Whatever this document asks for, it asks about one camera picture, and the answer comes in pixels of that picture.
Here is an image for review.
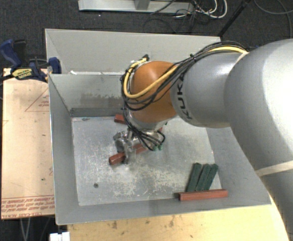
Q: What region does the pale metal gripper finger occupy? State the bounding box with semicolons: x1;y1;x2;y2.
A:
123;147;137;165

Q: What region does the red-brown block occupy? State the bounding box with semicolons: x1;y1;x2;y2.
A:
178;188;229;202
108;144;148;166

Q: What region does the dark green flat block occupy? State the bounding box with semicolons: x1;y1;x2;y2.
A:
195;163;212;192
185;162;203;193
202;163;219;191

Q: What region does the grey metal bin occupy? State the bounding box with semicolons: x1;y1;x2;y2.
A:
45;28;272;226

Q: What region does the brown cardboard board red print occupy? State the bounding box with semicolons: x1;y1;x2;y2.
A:
1;67;56;220

